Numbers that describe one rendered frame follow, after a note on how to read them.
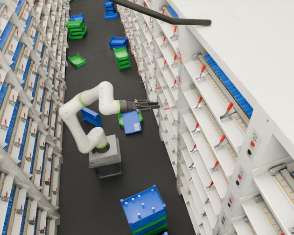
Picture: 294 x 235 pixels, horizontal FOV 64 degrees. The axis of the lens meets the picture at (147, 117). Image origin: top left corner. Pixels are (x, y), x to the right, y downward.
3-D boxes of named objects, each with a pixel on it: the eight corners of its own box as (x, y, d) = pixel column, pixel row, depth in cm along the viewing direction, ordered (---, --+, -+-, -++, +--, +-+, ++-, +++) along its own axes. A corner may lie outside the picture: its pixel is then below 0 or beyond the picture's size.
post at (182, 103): (179, 195, 231) (185, 16, 107) (176, 186, 238) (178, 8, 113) (198, 190, 233) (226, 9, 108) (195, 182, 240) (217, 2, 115)
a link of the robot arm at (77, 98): (77, 111, 201) (68, 100, 198) (88, 103, 208) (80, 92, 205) (86, 108, 187) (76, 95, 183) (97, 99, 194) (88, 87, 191)
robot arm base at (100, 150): (84, 156, 230) (81, 152, 226) (85, 145, 241) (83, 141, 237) (110, 151, 230) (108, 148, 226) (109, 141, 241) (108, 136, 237)
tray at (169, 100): (178, 127, 175) (175, 120, 168) (159, 81, 217) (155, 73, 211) (204, 116, 172) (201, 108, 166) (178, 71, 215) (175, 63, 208)
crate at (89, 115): (87, 116, 322) (82, 120, 317) (82, 105, 307) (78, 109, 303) (102, 125, 308) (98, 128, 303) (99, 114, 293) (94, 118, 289)
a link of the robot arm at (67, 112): (78, 153, 219) (52, 108, 186) (90, 142, 228) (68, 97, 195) (87, 158, 211) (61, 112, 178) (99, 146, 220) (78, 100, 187)
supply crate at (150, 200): (130, 227, 175) (129, 223, 169) (121, 203, 188) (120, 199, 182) (166, 210, 181) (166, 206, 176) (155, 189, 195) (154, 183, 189)
